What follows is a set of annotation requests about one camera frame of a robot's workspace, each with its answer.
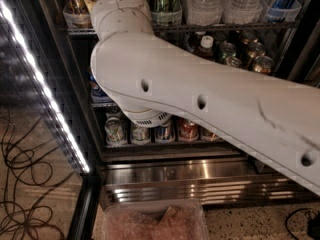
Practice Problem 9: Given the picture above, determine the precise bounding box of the clear plastic bin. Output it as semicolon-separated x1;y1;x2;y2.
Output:
102;199;209;240

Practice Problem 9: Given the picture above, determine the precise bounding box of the bottom red can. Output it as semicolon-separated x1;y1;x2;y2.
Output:
178;118;199;142

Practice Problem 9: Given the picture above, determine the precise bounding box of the black cable on floor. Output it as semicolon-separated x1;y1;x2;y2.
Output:
0;107;76;240

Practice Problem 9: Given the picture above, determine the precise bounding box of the open glass fridge door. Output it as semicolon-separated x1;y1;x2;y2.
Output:
0;0;102;240

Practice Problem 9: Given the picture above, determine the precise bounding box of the green can top shelf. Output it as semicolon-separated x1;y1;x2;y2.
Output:
149;0;182;26

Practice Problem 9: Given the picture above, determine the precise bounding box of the bottom white floral can left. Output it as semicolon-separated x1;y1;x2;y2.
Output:
105;117;127;146

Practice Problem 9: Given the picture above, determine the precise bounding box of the blue red bull can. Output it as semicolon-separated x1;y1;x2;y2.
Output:
266;0;295;22

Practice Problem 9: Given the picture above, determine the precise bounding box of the clear water bottle right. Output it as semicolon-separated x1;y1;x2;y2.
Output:
222;0;262;25

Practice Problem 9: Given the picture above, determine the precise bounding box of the iced tea bottle white cap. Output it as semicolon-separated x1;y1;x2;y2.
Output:
194;35;214;61

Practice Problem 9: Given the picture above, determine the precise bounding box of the clear water bottle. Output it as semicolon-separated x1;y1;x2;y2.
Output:
222;0;262;25
184;0;222;26

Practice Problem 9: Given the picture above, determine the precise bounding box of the front left pepsi can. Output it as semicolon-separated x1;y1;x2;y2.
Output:
87;67;111;103

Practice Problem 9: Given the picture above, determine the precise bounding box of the bottom blue can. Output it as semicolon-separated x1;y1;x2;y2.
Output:
155;119;174;143

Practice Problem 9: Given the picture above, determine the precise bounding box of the clear water bottle left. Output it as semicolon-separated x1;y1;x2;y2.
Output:
184;0;222;26

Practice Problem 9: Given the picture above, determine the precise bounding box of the stainless steel fridge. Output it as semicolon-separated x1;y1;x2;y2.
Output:
33;0;320;208

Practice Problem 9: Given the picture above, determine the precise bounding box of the bottom gold can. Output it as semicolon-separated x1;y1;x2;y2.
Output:
201;128;219;142

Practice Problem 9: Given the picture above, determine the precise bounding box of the black cable right floor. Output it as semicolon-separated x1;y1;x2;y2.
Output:
284;207;320;240

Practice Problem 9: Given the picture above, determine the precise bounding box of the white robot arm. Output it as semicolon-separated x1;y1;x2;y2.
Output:
90;0;320;194

